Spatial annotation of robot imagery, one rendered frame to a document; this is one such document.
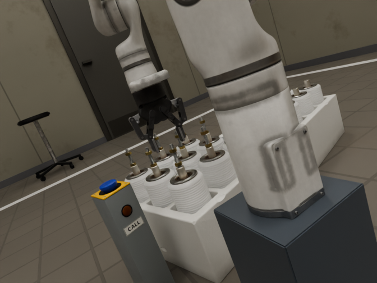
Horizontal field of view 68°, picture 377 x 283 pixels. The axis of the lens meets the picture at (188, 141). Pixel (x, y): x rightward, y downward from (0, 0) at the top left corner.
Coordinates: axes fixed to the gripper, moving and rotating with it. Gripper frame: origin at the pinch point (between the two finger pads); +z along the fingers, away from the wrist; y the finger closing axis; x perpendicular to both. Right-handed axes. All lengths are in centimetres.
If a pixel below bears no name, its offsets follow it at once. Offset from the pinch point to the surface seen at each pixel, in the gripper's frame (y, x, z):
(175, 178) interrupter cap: 1.7, -1.2, 9.9
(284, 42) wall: -249, -258, -3
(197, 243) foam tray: 4.6, 8.0, 23.5
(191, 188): 0.1, 4.5, 11.9
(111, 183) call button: 16.2, 4.3, 2.3
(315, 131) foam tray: -56, -16, 23
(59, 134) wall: 63, -314, 0
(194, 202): 0.7, 4.5, 15.7
